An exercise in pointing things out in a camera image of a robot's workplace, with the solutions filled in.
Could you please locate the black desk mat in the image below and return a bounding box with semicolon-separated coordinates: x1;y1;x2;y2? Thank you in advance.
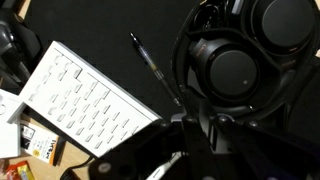
23;0;320;141

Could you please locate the black pen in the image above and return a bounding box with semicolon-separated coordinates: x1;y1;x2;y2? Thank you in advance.
129;32;182;107

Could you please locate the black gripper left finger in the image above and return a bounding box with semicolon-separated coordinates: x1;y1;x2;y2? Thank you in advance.
88;118;194;180

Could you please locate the white paper box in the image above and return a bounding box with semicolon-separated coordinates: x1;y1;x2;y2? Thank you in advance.
0;89;25;159

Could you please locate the black over-ear headphones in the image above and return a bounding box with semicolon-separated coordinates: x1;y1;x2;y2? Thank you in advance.
187;0;318;106

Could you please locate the white keyboard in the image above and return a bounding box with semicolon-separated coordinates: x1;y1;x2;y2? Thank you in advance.
20;41;159;157

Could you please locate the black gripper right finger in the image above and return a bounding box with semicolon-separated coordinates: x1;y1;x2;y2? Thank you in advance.
213;114;320;180

